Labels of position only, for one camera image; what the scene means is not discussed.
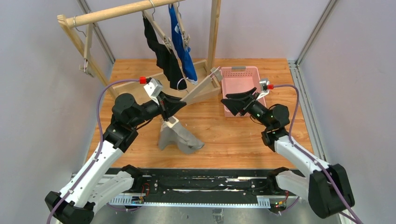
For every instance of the beige hanger with black underwear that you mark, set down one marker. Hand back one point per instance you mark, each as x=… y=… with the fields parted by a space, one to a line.
x=166 y=40

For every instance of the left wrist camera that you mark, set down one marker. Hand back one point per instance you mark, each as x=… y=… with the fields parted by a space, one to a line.
x=153 y=88

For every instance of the empty beige hanger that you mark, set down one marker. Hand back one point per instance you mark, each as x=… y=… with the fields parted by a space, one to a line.
x=86 y=67

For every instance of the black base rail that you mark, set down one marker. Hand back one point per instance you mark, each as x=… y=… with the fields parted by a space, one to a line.
x=202 y=188

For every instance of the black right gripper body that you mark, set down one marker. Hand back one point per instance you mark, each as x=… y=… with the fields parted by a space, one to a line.
x=247 y=104

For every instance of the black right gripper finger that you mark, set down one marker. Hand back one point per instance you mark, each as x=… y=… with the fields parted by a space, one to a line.
x=237 y=106
x=241 y=94

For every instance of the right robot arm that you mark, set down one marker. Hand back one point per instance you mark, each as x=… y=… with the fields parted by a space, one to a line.
x=324 y=186

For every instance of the pink plastic basket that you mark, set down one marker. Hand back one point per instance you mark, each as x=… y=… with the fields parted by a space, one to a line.
x=241 y=79

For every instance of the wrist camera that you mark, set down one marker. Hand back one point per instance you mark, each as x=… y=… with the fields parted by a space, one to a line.
x=153 y=88
x=264 y=85

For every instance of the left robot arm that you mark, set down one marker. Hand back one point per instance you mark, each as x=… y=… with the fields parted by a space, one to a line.
x=80 y=199

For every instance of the beige clip hanger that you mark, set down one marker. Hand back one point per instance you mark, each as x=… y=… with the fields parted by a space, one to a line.
x=207 y=87

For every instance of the blue underwear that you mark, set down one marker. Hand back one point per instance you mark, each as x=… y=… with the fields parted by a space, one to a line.
x=183 y=52

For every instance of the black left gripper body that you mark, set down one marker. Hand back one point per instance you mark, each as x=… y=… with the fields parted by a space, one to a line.
x=164 y=106

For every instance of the beige hanger with blue underwear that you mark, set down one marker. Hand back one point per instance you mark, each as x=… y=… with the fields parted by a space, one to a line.
x=185 y=37

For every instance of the grey white underwear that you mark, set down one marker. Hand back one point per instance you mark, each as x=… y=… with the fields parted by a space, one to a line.
x=176 y=134

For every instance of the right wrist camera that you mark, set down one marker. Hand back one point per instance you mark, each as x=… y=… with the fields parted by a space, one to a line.
x=264 y=85

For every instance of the black underwear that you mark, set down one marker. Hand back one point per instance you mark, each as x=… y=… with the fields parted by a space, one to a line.
x=165 y=60

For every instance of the wooden clothes rack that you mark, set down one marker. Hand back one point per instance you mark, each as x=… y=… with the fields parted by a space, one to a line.
x=140 y=66

